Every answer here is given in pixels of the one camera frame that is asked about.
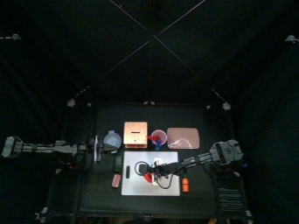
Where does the wooden box with slot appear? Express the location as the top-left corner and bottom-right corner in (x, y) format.
(122, 121), (149, 150)

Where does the dark green toy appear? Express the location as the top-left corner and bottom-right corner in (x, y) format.
(113, 155), (123, 173)

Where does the black cable loop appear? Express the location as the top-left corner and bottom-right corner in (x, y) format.
(156, 173), (174, 190)

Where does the pink plastic cup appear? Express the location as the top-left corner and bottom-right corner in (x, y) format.
(149, 129), (168, 146)

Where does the red plastic toy piece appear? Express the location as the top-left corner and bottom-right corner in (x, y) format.
(142, 172), (154, 184)

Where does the orange toy carrot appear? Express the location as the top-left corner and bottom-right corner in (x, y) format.
(181, 174), (190, 193)

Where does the clear plastic bottle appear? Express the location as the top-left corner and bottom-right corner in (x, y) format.
(101, 129), (122, 150)

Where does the pink rectangular block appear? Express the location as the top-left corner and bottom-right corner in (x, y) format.
(110, 173), (122, 188)

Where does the thin diagonal frame wire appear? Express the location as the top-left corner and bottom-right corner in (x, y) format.
(69, 0), (206, 102)
(106, 0), (229, 104)

